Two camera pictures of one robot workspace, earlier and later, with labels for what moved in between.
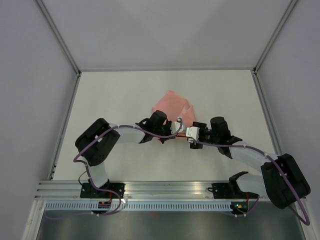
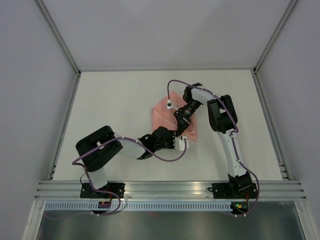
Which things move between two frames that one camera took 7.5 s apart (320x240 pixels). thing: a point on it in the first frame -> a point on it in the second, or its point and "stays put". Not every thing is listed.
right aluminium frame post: x=289 y=8 stays put
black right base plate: x=230 y=190 stays put
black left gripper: x=168 y=125 -> x=172 y=133
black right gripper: x=203 y=126 -> x=183 y=122
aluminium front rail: x=61 y=190 stays put
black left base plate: x=87 y=191 stays put
